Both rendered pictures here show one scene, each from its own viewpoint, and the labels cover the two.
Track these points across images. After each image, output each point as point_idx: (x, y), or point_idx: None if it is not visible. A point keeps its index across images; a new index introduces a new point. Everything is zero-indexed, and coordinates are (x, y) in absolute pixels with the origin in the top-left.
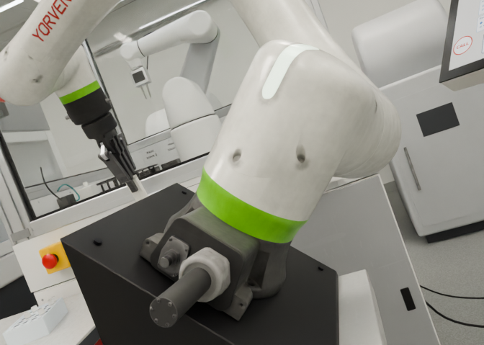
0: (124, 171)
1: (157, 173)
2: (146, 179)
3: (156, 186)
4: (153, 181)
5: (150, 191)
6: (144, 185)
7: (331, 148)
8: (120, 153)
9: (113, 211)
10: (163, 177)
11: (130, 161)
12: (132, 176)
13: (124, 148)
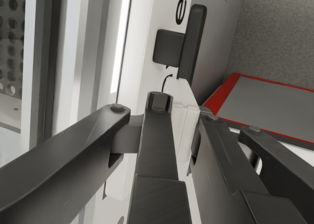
0: (286, 155)
1: (58, 27)
2: (81, 78)
3: (107, 46)
4: (95, 51)
5: (107, 75)
6: (90, 92)
7: None
8: (267, 194)
9: (98, 202)
10: (98, 4)
11: (112, 134)
12: (212, 116)
13: (63, 172)
